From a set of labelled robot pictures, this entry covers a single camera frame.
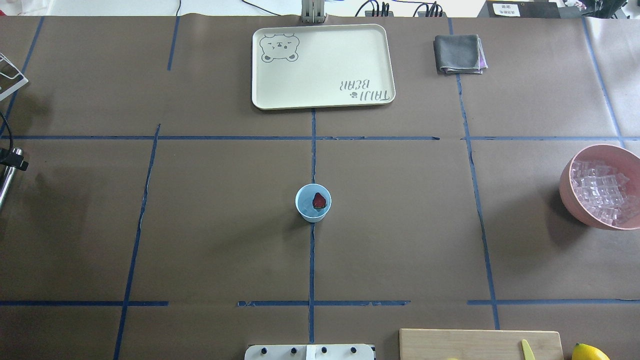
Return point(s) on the light blue cup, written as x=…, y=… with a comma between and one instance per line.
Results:
x=303, y=205

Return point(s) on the bamboo cutting board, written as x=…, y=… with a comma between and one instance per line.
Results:
x=476, y=344

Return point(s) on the black box with label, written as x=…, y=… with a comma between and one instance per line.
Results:
x=527, y=9

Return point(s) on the steel muddler with black tip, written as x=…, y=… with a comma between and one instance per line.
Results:
x=6, y=181

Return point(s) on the pink bowl of ice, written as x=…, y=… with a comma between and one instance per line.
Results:
x=600, y=187

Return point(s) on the grey folded cloth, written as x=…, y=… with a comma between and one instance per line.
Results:
x=459, y=54

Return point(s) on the cream bear tray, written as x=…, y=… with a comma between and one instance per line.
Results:
x=321, y=66

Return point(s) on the red strawberry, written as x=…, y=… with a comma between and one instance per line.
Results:
x=319, y=202

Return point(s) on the white wire cup rack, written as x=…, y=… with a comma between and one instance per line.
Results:
x=11, y=78

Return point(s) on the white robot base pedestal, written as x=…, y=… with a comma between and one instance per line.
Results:
x=340, y=351

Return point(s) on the aluminium frame post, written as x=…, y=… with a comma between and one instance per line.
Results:
x=313, y=11

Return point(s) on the yellow lemon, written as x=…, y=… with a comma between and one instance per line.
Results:
x=582, y=351

